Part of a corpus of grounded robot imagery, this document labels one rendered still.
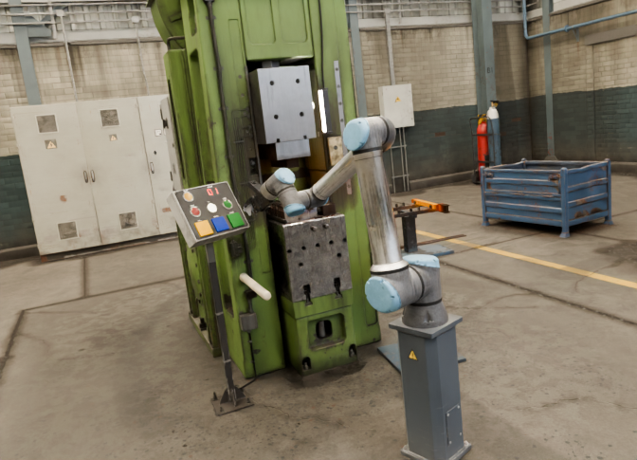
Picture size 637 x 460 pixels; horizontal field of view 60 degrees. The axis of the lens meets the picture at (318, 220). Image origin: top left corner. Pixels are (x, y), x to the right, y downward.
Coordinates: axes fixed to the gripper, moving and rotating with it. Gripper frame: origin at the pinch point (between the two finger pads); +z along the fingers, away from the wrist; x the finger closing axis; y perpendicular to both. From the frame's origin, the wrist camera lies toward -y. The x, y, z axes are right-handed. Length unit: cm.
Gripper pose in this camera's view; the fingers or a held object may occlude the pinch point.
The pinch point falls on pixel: (245, 209)
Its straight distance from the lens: 275.9
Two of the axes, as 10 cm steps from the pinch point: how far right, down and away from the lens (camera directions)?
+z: -5.8, 4.6, 6.7
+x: 6.6, -2.0, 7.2
